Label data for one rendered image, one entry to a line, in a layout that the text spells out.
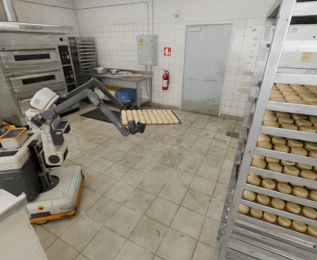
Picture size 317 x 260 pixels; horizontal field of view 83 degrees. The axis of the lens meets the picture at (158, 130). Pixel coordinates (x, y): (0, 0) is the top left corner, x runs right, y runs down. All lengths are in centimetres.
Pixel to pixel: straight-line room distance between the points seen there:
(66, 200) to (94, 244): 50
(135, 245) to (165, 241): 29
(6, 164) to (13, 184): 22
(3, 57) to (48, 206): 300
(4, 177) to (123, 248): 123
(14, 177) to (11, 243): 77
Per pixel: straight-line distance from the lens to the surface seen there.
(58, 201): 215
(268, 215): 105
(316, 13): 69
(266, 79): 66
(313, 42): 70
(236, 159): 130
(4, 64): 440
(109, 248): 201
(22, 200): 135
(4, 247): 143
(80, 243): 212
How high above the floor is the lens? 169
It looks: 26 degrees down
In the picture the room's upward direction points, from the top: straight up
